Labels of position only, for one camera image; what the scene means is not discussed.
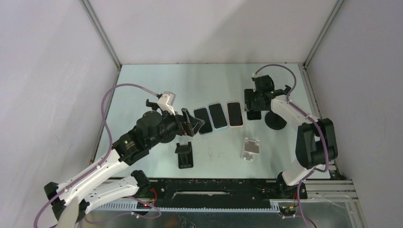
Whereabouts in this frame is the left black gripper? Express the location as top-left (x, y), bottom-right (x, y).
top-left (147, 106), bottom-right (204, 149)

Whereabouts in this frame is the light blue phone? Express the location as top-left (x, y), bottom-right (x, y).
top-left (208, 103), bottom-right (228, 129)

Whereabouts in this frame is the pink phone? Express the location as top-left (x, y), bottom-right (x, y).
top-left (227, 102), bottom-right (244, 127)

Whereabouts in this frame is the black gooseneck phone stand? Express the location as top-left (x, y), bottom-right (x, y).
top-left (264, 85), bottom-right (292, 131)

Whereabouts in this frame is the black round-base phone stand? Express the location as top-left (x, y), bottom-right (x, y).
top-left (145, 99), bottom-right (175, 144)

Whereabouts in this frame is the teal phone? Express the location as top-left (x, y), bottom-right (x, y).
top-left (247, 111), bottom-right (261, 121)

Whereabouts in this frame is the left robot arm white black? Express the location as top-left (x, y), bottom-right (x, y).
top-left (44, 108), bottom-right (205, 222)

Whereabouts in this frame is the black folding phone stand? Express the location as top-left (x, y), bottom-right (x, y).
top-left (175, 142), bottom-right (194, 169)

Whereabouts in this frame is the white flat phone stand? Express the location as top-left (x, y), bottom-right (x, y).
top-left (240, 138), bottom-right (260, 162)

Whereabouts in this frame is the left controller board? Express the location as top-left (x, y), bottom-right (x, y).
top-left (136, 202), bottom-right (153, 210)

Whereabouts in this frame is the controller board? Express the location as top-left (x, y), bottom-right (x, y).
top-left (280, 206), bottom-right (298, 217)
top-left (136, 202), bottom-right (153, 210)

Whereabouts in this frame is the right controller board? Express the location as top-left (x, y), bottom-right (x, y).
top-left (280, 206), bottom-right (298, 217)

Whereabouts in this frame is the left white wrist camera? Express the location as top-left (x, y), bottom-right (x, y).
top-left (157, 91), bottom-right (176, 115)

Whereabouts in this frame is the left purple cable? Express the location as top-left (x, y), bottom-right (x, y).
top-left (33, 84), bottom-right (161, 228)

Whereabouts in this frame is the grey slotted cable duct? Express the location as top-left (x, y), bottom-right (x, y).
top-left (94, 200), bottom-right (280, 213)

